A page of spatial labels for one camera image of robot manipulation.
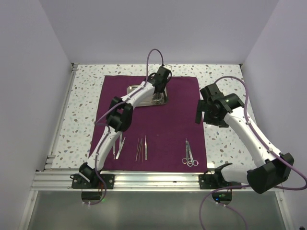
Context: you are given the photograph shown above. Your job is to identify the purple cloth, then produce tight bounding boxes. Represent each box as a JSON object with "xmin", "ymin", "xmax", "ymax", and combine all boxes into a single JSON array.
[{"xmin": 103, "ymin": 77, "xmax": 207, "ymax": 173}]

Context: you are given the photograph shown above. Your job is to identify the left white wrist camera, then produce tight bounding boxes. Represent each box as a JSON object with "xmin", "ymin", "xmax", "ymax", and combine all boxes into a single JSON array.
[{"xmin": 164, "ymin": 65, "xmax": 172, "ymax": 71}]

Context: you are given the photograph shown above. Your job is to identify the angled steel forceps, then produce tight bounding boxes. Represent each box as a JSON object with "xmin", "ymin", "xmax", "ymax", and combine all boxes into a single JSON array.
[{"xmin": 115, "ymin": 137, "xmax": 126, "ymax": 160}]

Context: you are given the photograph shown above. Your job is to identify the steel instrument tray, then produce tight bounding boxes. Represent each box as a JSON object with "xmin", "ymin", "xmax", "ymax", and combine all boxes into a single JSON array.
[{"xmin": 138, "ymin": 90, "xmax": 167, "ymax": 107}]

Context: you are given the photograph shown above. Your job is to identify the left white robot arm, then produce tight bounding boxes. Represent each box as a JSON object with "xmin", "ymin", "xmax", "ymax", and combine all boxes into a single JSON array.
[{"xmin": 71, "ymin": 65, "xmax": 172, "ymax": 189}]

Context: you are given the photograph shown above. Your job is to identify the broad steel forceps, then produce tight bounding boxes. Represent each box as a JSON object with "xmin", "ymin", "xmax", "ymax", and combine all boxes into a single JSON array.
[{"xmin": 144, "ymin": 135, "xmax": 148, "ymax": 161}]

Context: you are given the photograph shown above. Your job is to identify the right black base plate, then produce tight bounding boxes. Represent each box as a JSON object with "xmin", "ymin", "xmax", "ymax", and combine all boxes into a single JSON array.
[{"xmin": 198, "ymin": 171, "xmax": 242, "ymax": 189}]

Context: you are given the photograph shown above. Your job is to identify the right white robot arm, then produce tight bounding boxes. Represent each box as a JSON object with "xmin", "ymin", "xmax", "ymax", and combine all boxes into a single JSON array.
[{"xmin": 195, "ymin": 83, "xmax": 294, "ymax": 194}]

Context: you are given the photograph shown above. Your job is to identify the steel scissors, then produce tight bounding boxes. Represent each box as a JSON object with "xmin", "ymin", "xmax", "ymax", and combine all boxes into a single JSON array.
[
  {"xmin": 188, "ymin": 141, "xmax": 199, "ymax": 166},
  {"xmin": 182, "ymin": 139, "xmax": 193, "ymax": 167}
]

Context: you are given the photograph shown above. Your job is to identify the steel clamp in tray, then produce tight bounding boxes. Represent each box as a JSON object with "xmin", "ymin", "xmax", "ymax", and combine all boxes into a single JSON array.
[{"xmin": 152, "ymin": 93, "xmax": 164, "ymax": 104}]

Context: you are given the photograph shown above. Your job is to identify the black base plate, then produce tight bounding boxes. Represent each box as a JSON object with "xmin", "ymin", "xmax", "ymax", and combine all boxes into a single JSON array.
[
  {"xmin": 198, "ymin": 171, "xmax": 242, "ymax": 189},
  {"xmin": 70, "ymin": 173, "xmax": 115, "ymax": 189}
]

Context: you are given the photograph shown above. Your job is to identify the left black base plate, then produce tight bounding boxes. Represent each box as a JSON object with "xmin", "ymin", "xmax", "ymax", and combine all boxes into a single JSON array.
[{"xmin": 70, "ymin": 173, "xmax": 115, "ymax": 189}]

